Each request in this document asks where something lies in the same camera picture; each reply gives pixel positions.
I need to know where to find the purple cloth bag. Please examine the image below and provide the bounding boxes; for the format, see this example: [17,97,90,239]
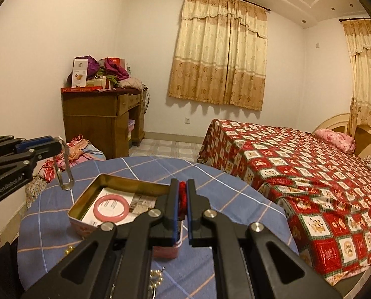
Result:
[66,55,100,84]

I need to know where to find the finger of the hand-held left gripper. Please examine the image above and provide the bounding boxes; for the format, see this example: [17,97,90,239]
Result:
[0,135,55,160]
[0,139,63,191]

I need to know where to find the blue plaid tablecloth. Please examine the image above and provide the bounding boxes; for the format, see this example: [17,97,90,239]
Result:
[17,156,300,299]

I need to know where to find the cream wooden headboard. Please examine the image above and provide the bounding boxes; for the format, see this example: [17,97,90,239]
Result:
[313,114,371,162]

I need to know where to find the small metallic bead necklace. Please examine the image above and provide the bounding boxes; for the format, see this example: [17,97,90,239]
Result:
[148,266,166,299]

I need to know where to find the wide beige patterned curtain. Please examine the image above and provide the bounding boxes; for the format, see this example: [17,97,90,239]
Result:
[168,0,268,112]

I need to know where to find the brown wooden desk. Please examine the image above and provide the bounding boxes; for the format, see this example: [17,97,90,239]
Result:
[60,87,146,159]

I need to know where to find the narrow beige patterned curtain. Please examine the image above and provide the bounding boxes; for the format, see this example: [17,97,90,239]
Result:
[342,19,371,131]

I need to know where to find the beige garment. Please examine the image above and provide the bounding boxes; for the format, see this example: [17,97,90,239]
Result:
[117,78,144,90]

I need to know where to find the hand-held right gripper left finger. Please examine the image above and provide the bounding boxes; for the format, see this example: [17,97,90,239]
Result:
[20,178,183,299]

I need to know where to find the printed paper leaflet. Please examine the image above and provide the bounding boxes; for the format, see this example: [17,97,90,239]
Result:
[80,188,161,228]

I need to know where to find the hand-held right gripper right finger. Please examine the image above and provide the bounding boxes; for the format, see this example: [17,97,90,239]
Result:
[187,178,343,299]

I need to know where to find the pile of floral clothes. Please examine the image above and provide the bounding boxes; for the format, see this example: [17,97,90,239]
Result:
[25,135,107,208]

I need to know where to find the red patchwork bedspread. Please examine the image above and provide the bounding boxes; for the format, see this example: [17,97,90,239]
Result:
[199,118,371,287]

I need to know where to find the pink metal tin box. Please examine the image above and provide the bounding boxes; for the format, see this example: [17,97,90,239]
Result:
[67,174,184,260]

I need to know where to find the pink pillow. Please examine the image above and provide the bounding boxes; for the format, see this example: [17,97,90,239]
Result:
[314,129,356,154]

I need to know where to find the red bead bracelet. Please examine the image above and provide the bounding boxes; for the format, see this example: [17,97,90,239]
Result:
[178,181,189,222]

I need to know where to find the dark cloth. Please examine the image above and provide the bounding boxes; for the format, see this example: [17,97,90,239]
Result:
[0,209,22,299]

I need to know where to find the pink bangle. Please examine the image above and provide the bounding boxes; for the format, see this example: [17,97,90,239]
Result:
[93,194,130,223]

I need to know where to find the silver band bangle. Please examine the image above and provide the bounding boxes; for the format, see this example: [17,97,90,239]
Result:
[53,136,75,191]

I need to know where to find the magenta cloth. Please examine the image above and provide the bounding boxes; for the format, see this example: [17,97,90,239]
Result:
[100,59,130,81]

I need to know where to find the flat red box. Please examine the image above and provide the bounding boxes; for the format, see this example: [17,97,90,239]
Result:
[61,88,116,93]

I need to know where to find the white upright carton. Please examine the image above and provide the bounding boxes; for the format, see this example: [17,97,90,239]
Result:
[72,58,89,88]

